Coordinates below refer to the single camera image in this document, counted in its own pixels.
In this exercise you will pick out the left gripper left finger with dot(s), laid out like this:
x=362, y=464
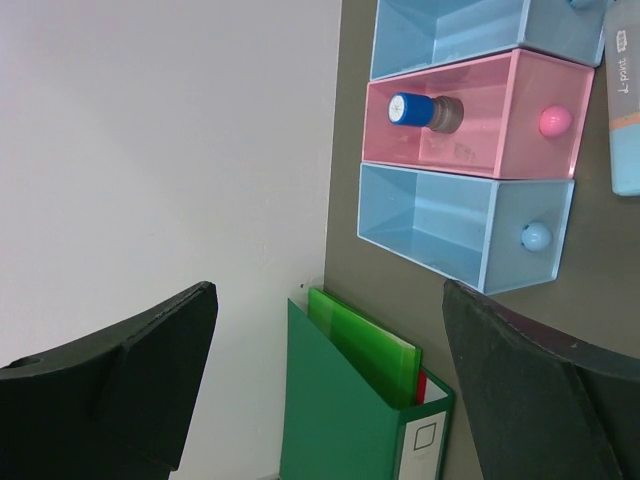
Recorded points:
x=115, y=404

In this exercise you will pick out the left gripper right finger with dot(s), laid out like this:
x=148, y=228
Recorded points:
x=541, y=404

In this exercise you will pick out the light green plastic folder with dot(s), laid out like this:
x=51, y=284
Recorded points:
x=389, y=363

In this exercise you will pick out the light blue end bin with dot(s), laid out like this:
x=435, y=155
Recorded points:
x=492, y=235

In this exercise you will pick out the dark green ring binder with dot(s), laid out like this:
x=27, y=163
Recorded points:
x=336, y=426

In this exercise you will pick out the pink plastic bin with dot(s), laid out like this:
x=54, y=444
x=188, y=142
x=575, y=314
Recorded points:
x=524, y=115

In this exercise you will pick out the small blue capped bottle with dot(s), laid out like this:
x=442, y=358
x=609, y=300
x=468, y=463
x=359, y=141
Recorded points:
x=442, y=114

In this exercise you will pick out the blue capped glue stick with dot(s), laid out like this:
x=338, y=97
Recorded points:
x=621, y=40

